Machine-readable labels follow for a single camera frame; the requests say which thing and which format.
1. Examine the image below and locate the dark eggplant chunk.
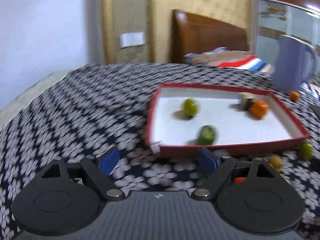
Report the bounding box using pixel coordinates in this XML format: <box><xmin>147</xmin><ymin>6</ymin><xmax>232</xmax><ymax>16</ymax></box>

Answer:
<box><xmin>240</xmin><ymin>92</ymin><xmax>255</xmax><ymax>111</ymax></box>

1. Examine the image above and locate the wooden bed headboard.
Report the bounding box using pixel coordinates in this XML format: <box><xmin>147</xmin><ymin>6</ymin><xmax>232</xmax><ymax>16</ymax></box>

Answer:
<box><xmin>170</xmin><ymin>9</ymin><xmax>249</xmax><ymax>63</ymax></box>

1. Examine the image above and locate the striped folded blanket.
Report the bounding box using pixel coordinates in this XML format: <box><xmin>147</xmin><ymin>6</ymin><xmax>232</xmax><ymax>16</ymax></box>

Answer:
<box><xmin>184</xmin><ymin>47</ymin><xmax>273</xmax><ymax>73</ymax></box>

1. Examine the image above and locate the glass sliding wardrobe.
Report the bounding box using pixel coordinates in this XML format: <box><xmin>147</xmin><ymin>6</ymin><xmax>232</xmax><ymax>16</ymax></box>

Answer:
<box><xmin>252</xmin><ymin>0</ymin><xmax>320</xmax><ymax>81</ymax></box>

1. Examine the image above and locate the red white shallow box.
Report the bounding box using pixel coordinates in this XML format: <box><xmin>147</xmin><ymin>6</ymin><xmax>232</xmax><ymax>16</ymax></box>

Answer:
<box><xmin>145</xmin><ymin>83</ymin><xmax>310</xmax><ymax>158</ymax></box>

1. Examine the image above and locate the gold wall moulding frame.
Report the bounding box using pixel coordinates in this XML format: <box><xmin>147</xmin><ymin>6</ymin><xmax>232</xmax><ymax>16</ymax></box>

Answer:
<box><xmin>101</xmin><ymin>0</ymin><xmax>155</xmax><ymax>63</ymax></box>

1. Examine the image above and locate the large green tomato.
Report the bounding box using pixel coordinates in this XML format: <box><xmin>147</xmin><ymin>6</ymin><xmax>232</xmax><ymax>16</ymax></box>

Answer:
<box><xmin>183</xmin><ymin>98</ymin><xmax>199</xmax><ymax>118</ymax></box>

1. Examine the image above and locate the small green tomato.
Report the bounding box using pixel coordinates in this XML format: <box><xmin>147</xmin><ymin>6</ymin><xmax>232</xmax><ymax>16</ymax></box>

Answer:
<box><xmin>298</xmin><ymin>142</ymin><xmax>313</xmax><ymax>160</ymax></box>

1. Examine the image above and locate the green pepper piece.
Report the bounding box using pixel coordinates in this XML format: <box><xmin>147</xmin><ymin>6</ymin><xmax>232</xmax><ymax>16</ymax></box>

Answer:
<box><xmin>197</xmin><ymin>125</ymin><xmax>217</xmax><ymax>145</ymax></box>

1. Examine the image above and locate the red cherry tomato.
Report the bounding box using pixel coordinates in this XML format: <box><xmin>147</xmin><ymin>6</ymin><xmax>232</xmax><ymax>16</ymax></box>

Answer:
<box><xmin>233</xmin><ymin>177</ymin><xmax>247</xmax><ymax>185</ymax></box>

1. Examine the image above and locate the orange mandarin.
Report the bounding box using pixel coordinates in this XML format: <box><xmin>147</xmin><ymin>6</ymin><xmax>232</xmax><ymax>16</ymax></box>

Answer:
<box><xmin>249</xmin><ymin>100</ymin><xmax>269</xmax><ymax>119</ymax></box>

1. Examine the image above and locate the small orange kumquat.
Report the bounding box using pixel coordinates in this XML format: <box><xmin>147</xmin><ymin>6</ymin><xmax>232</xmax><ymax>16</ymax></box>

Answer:
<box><xmin>290</xmin><ymin>91</ymin><xmax>300</xmax><ymax>102</ymax></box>

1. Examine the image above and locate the white wall switch panel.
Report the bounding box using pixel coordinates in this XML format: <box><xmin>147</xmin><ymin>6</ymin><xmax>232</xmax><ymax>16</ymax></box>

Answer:
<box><xmin>119</xmin><ymin>32</ymin><xmax>145</xmax><ymax>49</ymax></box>

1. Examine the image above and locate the blue plastic pitcher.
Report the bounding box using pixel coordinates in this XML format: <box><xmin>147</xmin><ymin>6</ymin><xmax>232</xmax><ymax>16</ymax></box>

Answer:
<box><xmin>272</xmin><ymin>35</ymin><xmax>318</xmax><ymax>93</ymax></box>

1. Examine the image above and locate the black white floral tablecloth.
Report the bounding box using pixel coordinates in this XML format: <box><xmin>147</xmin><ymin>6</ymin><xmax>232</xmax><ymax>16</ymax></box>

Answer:
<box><xmin>0</xmin><ymin>62</ymin><xmax>320</xmax><ymax>238</ymax></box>

